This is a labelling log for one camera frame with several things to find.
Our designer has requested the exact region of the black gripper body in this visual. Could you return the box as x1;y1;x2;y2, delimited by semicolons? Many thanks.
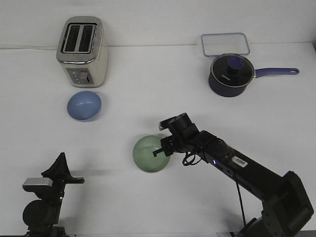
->
37;174;84;203
160;113;199;156

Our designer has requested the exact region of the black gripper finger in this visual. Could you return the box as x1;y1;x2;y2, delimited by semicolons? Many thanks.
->
153;148;165;157
63;155;72;178
41;152;65;177

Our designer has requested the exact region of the green bowl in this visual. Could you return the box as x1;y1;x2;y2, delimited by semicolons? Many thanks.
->
133;135;170;173

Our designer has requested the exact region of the blue bowl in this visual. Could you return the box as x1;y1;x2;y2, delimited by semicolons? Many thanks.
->
67;91;102;122

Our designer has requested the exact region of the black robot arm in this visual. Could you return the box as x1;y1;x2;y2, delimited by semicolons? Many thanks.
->
153;113;314;237
22;152;84;237

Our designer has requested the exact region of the dark blue saucepan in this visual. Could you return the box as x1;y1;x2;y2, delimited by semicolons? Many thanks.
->
208;68;300;97

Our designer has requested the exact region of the glass pot lid blue knob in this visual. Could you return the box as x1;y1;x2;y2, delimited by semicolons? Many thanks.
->
210;54;255;88

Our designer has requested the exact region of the clear plastic container lid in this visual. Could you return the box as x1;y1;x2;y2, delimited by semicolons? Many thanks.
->
201;33;250;57

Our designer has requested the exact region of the silver two-slot toaster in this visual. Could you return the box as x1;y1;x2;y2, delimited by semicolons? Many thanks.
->
56;16;109;88

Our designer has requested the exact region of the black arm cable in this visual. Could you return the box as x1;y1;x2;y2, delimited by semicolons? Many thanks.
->
182;151;247;227

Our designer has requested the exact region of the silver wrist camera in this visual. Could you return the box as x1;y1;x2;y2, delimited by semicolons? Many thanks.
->
22;177;53;192
158;116;177;131

